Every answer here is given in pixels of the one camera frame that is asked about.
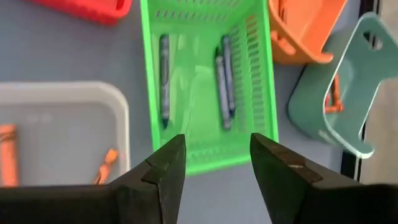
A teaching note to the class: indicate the blue crayon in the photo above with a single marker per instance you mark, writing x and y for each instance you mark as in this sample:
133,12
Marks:
228,62
222,105
164,81

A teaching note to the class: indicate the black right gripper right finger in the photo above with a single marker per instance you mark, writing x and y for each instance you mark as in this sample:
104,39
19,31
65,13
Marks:
289,196

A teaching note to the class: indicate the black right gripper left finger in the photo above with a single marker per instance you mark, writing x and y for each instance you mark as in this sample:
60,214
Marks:
155,193

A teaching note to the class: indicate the orange plastic bin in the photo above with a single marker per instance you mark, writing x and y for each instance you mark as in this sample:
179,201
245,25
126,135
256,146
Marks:
298,31

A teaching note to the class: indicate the clear plastic container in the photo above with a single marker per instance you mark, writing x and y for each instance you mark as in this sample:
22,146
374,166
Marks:
62,130

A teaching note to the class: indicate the green plastic basket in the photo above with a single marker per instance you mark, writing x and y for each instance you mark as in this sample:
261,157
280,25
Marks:
199,93

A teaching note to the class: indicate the red plastic basket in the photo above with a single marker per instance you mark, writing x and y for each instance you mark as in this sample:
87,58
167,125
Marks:
87,9

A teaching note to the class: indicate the teal plastic bin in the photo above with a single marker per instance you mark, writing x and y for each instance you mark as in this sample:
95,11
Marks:
308,102

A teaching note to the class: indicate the orange crayon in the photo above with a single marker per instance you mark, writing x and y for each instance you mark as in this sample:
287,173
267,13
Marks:
7,155
335,96
105,166

